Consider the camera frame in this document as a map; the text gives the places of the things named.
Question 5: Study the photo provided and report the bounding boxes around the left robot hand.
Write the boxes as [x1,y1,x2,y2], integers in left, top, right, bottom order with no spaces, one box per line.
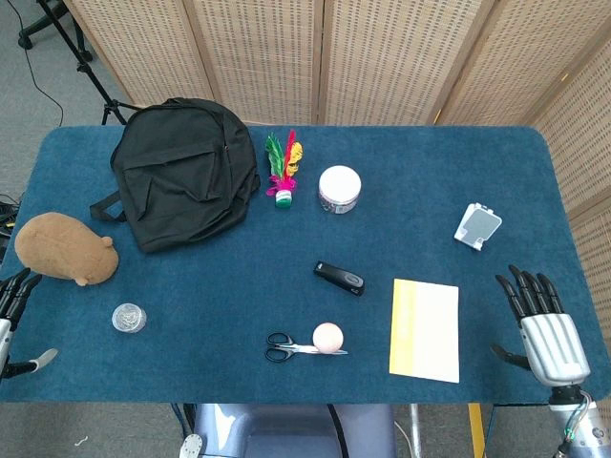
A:
[0,267,59,380]

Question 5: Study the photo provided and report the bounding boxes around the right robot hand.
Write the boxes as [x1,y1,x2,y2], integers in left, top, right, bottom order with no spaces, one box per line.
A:
[491,264,592,385]

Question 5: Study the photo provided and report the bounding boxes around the black stapler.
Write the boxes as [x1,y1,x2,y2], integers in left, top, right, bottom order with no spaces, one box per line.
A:
[312,260,368,299]

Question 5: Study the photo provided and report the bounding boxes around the yellow white booklet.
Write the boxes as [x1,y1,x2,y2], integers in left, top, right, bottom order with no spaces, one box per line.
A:
[388,278,461,385]

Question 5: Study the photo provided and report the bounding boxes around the brown plush capybara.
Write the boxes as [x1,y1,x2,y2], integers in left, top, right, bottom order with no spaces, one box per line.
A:
[13,212,120,287]

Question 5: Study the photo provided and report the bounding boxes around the small clear round container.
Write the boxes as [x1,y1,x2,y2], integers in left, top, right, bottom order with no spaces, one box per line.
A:
[111,302,148,334]

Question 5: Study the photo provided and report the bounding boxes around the black backpack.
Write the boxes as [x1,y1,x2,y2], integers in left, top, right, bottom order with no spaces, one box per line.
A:
[90,97,262,254]

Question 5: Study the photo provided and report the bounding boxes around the pink ball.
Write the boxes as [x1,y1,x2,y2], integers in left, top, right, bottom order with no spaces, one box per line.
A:
[312,323,345,355]

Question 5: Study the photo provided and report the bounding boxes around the black tripod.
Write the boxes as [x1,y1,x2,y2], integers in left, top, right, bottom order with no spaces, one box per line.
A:
[36,0,144,126]

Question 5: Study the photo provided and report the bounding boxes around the white lidded round jar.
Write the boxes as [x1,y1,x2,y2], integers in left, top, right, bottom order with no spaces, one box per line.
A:
[317,164,363,215]

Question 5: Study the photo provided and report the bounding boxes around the blue table mat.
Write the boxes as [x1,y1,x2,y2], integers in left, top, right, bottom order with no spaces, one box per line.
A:
[0,124,599,406]

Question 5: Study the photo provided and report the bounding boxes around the blue grey robot torso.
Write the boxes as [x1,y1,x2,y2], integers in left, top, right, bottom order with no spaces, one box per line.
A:
[179,403,398,458]

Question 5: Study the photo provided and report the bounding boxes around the black office chair base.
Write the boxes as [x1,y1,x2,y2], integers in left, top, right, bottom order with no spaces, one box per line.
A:
[17,0,95,63]

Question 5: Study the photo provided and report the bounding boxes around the colourful feather shuttlecock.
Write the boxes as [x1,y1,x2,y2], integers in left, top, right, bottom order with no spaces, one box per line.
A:
[264,129,305,210]

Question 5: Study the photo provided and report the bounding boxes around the woven folding screen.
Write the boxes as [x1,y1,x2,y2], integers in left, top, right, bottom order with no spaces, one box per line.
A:
[64,0,611,458]

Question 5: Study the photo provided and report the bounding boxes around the black floor cable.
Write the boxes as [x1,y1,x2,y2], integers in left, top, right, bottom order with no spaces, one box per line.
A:
[6,0,65,128]

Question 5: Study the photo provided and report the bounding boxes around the black handled scissors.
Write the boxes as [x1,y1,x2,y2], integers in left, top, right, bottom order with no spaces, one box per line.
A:
[263,332,349,363]

